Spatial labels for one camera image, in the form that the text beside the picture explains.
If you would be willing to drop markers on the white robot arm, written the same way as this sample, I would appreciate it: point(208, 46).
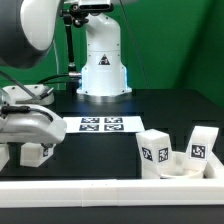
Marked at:
point(27, 29)

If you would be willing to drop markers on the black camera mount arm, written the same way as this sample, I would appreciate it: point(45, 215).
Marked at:
point(70, 40)

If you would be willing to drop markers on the white front fence bar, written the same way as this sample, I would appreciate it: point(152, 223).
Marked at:
point(93, 193)

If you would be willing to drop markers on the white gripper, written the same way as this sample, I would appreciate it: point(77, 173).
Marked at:
point(30, 123)

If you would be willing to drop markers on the paper sheet with markers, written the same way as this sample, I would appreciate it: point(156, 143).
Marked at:
point(107, 124)

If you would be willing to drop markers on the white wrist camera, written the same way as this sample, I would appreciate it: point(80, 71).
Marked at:
point(41, 94)

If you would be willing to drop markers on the white round stool seat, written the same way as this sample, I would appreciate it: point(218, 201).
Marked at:
point(178, 173)

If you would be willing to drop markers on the white left fence bar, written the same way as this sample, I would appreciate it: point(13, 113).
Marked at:
point(4, 155)

